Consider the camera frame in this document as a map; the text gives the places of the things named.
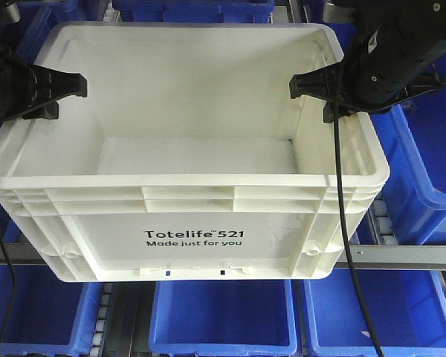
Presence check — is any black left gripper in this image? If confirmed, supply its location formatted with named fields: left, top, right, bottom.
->
left=0, top=44, right=87, bottom=123

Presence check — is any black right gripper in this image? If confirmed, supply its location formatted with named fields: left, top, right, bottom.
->
left=288, top=36, right=442, bottom=123

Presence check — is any white Totelife plastic tote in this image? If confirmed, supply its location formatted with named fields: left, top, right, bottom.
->
left=0, top=21, right=391, bottom=283

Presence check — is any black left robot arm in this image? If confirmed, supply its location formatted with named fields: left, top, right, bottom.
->
left=0, top=1, right=88, bottom=123

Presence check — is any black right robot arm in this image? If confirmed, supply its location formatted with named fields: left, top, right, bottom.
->
left=289, top=1, right=446, bottom=123

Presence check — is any blue bin right shelf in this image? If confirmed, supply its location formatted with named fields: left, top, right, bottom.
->
left=371, top=36, right=446, bottom=246

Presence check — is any blue bin below left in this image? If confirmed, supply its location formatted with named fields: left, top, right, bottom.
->
left=0, top=266, right=103, bottom=356

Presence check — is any blue bin below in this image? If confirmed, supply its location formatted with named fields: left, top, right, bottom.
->
left=301, top=269, right=446, bottom=356
left=0, top=266, right=103, bottom=356
left=149, top=280, right=298, bottom=356

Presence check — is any blue bin below right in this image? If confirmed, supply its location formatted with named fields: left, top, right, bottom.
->
left=301, top=269, right=446, bottom=356

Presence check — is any blue bin below centre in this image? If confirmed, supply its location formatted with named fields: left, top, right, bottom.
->
left=149, top=280, right=298, bottom=356

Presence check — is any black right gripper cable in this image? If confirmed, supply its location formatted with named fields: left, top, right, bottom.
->
left=331, top=62, right=385, bottom=357

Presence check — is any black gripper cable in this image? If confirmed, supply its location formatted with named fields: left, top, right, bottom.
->
left=331, top=62, right=385, bottom=357
left=0, top=159, right=19, bottom=357

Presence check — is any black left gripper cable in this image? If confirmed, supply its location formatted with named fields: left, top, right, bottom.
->
left=0, top=159, right=19, bottom=357

